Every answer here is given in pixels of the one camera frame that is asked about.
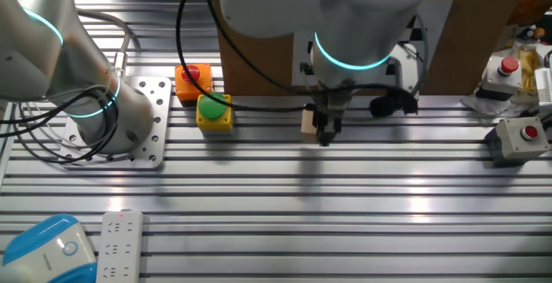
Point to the yellow plastic bag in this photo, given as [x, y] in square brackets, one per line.
[528, 69]

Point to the white ribbed object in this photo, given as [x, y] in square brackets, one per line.
[544, 89]

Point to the white power strip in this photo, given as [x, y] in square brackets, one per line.
[120, 248]

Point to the orange box red button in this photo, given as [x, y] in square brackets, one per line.
[200, 86]

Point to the dark blue ball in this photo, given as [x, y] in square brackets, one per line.
[527, 33]

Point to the brown cardboard board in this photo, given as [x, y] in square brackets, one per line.
[474, 37]

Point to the white box large red button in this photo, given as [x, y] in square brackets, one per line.
[502, 78]

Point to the light wooden block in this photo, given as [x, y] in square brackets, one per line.
[308, 125]

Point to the yellow box green button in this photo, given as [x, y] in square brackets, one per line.
[213, 108]

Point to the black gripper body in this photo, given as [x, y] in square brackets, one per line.
[330, 110]

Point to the blue and white device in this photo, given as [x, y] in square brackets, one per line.
[43, 248]

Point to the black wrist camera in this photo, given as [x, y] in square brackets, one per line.
[384, 106]

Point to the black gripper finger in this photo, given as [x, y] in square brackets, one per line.
[334, 131]
[322, 136]

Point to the grey box small red button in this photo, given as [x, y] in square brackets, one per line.
[517, 138]

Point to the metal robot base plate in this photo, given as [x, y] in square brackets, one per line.
[151, 145]

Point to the checkerboard paper sheet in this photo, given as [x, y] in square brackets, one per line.
[435, 37]

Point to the clear plastic wrap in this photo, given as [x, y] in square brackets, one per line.
[483, 104]

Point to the orange ball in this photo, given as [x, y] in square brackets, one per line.
[539, 33]

